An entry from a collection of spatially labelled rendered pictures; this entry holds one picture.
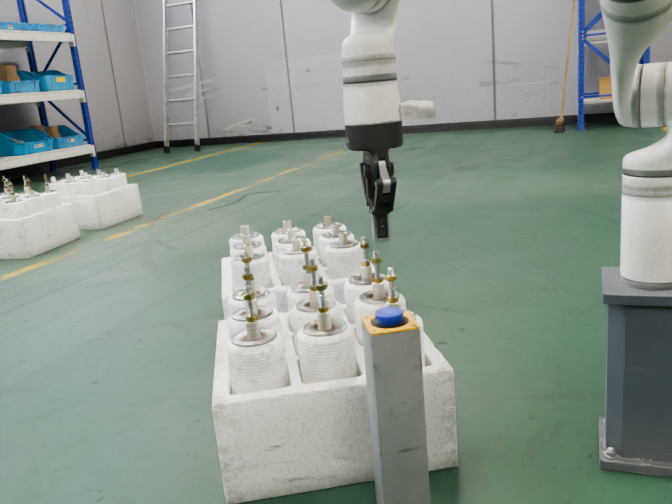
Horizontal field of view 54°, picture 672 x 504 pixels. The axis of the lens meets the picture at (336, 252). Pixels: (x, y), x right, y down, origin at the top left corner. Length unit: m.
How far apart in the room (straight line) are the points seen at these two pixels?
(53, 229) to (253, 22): 5.37
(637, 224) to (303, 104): 7.11
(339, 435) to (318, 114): 7.01
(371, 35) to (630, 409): 0.70
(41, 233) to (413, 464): 2.57
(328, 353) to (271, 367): 0.09
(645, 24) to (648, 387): 0.54
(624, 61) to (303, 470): 0.77
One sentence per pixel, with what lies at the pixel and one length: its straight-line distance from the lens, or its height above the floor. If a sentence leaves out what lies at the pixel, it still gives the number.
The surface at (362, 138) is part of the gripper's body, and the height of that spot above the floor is 0.57.
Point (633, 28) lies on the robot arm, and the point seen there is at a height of 0.68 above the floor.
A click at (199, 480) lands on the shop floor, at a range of 1.22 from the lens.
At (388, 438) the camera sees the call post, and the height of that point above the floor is 0.15.
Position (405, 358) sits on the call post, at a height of 0.27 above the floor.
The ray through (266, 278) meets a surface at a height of 0.20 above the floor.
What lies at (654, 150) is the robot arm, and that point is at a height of 0.51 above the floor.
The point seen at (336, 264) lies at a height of 0.21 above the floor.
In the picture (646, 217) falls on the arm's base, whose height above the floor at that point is 0.41.
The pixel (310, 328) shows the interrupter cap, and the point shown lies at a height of 0.25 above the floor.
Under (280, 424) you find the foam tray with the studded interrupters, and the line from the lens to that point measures 1.07.
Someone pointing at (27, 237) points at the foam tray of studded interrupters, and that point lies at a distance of 3.23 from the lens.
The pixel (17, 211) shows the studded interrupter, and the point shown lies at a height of 0.21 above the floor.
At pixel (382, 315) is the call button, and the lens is 0.91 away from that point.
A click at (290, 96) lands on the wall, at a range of 8.10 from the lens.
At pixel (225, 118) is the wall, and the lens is 8.52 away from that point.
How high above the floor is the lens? 0.65
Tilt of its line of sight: 15 degrees down
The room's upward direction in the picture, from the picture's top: 5 degrees counter-clockwise
